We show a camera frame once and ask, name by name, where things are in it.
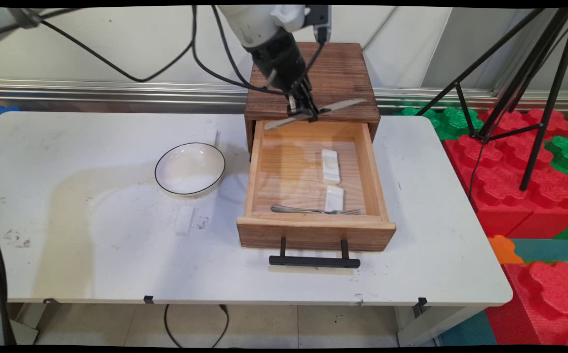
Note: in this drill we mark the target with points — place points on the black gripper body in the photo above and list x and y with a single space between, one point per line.
281 59

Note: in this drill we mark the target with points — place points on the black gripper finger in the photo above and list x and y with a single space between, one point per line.
310 107
294 105

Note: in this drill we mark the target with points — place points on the metal table knife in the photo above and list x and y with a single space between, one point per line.
345 104

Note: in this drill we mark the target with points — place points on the dark wooden drawer cabinet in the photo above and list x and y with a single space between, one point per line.
342 73

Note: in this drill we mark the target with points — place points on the long white cutlery rest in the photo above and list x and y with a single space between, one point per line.
331 166

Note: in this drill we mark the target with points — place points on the short white cutlery rest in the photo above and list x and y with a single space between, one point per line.
334 198

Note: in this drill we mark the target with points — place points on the metal fork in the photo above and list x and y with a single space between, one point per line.
293 210

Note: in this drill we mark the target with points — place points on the white bowl black rim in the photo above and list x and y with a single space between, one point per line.
188 169

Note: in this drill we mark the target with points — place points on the large red foam blocks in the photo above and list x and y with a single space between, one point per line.
509 191

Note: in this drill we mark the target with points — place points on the orange foam piece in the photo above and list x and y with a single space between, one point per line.
502 250

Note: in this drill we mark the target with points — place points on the metal table leg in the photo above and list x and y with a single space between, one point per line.
426 326
43 318

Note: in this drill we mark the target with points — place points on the teal foam mat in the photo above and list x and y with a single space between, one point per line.
548 249
470 331

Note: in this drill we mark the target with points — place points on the blue foam piece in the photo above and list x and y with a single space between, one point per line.
2 108

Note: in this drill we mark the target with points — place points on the red foam block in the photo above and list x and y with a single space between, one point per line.
543 304

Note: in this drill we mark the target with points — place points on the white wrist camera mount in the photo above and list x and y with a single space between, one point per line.
288 17

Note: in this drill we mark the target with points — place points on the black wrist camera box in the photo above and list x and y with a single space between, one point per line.
319 17

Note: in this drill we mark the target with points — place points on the aluminium wall rail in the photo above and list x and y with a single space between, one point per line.
460 95

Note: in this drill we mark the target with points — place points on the black camera tripod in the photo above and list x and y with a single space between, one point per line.
533 73

